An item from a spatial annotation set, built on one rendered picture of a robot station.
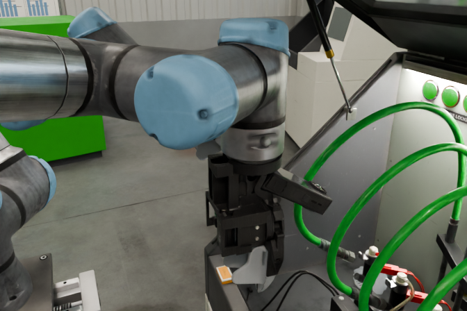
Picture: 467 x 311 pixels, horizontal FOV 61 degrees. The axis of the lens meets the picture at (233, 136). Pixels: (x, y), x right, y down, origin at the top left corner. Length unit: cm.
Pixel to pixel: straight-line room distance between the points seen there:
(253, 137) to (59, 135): 357
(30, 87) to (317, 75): 332
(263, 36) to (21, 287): 70
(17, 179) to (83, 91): 56
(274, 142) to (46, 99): 23
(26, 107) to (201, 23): 709
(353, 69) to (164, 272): 233
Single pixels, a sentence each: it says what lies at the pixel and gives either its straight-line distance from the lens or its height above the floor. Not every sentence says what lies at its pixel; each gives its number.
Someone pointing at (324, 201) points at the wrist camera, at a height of 136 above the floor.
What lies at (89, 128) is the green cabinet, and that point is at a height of 33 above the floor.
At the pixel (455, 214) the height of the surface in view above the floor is 117.
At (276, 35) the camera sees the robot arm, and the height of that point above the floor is 157.
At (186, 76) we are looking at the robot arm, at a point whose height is 156.
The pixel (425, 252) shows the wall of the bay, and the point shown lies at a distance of 119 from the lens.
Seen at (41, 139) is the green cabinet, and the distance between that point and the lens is 394.
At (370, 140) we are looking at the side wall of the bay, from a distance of 115.
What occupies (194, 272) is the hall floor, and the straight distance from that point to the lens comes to 252.
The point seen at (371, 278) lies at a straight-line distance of 62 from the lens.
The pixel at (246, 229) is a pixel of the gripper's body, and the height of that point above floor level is 135.
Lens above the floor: 162
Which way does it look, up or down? 21 degrees down
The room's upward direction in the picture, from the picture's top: straight up
